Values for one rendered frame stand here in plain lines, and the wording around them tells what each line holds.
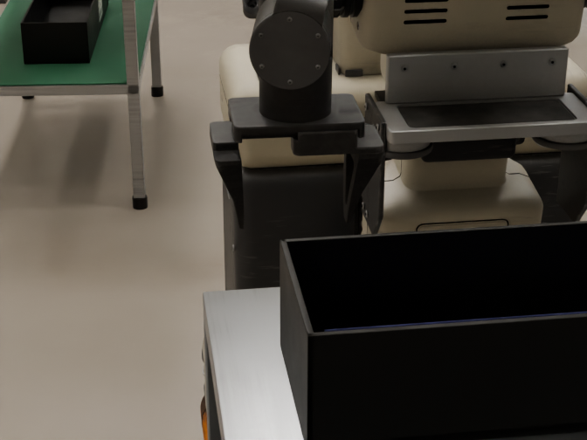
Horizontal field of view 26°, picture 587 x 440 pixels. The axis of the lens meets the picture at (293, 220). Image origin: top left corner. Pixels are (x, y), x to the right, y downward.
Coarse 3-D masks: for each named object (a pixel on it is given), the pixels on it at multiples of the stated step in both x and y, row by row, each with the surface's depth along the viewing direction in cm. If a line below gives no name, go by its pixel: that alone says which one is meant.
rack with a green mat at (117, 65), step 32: (128, 0) 312; (0, 32) 360; (128, 32) 315; (0, 64) 335; (32, 64) 335; (64, 64) 335; (96, 64) 335; (128, 64) 319; (160, 64) 410; (32, 96) 413; (128, 96) 322; (160, 96) 414
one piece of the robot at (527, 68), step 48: (528, 48) 151; (432, 96) 152; (480, 96) 153; (528, 96) 154; (576, 96) 154; (384, 144) 146; (432, 144) 149; (480, 144) 157; (576, 144) 149; (576, 192) 156
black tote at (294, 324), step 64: (320, 256) 115; (384, 256) 116; (448, 256) 116; (512, 256) 117; (576, 256) 118; (320, 320) 118; (384, 320) 118; (448, 320) 119; (512, 320) 101; (576, 320) 101; (320, 384) 101; (384, 384) 102; (448, 384) 102; (512, 384) 103; (576, 384) 104
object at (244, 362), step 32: (256, 288) 129; (224, 320) 123; (256, 320) 123; (224, 352) 118; (256, 352) 118; (224, 384) 113; (256, 384) 113; (288, 384) 113; (224, 416) 108; (256, 416) 108; (288, 416) 108
